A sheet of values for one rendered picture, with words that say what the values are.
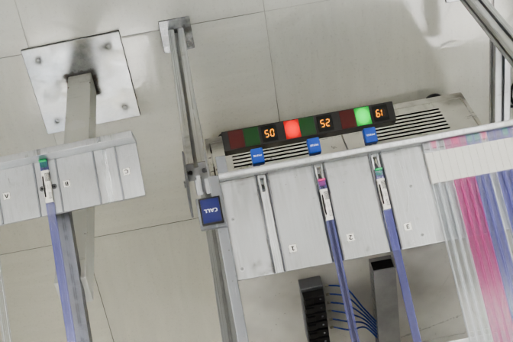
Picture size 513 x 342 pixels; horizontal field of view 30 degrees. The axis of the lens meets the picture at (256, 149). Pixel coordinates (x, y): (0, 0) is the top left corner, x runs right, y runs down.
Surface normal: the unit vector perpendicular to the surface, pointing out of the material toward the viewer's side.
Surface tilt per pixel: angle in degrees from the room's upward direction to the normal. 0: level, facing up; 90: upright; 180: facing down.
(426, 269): 0
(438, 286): 0
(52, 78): 0
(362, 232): 47
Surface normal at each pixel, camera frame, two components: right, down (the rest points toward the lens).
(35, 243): 0.14, 0.53
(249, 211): 0.00, -0.25
